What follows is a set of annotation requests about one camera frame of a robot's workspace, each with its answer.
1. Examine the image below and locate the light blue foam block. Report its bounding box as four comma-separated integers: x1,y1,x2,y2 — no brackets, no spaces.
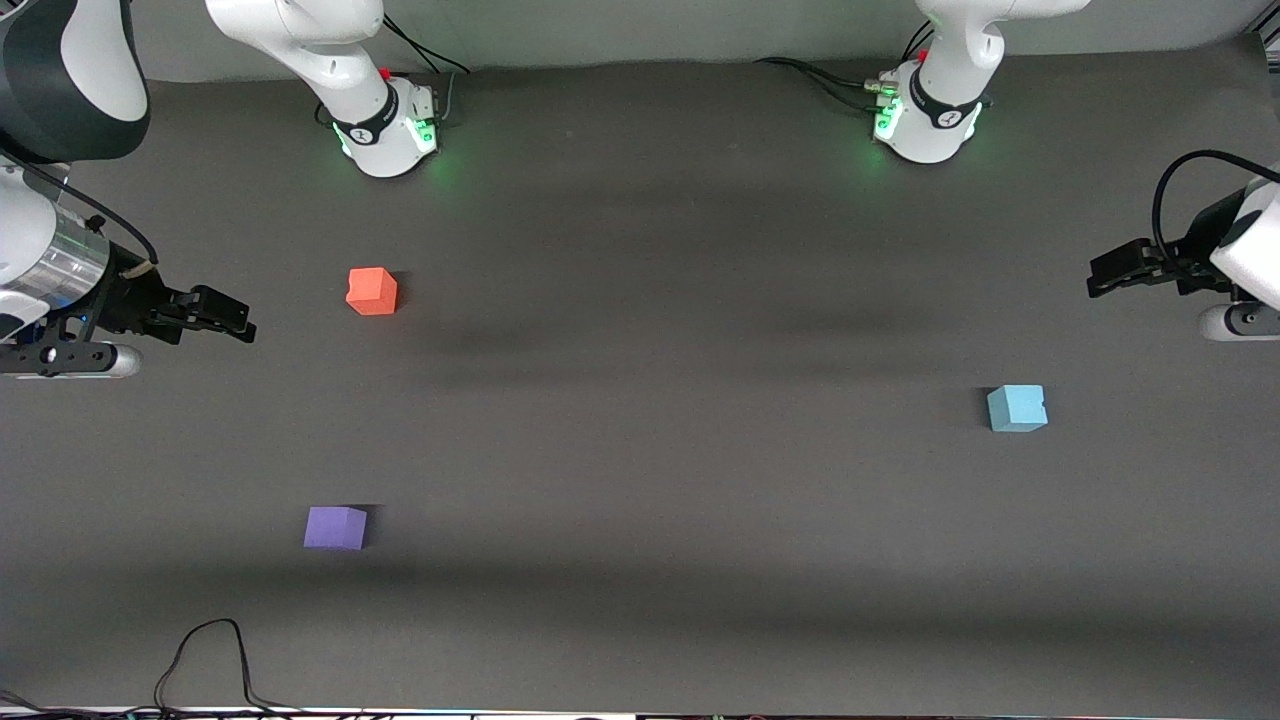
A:
986,384,1049,434

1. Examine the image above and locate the orange foam block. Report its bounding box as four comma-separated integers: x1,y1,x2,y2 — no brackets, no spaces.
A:
345,267,399,317

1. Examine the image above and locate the purple foam block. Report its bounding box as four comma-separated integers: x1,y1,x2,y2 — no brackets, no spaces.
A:
303,506,369,552

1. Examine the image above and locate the thin black looped cable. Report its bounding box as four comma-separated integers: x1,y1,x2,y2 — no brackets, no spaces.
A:
153,618,306,717

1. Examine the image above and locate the black right arm base cable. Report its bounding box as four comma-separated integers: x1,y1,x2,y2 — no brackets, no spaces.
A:
380,12,472,129

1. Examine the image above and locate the black arm base cable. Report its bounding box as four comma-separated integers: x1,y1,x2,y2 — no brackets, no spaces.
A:
380,12,472,129
752,20,936,113

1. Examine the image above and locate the black left arm base cable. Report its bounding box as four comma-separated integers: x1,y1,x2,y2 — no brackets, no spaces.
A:
752,20,936,113

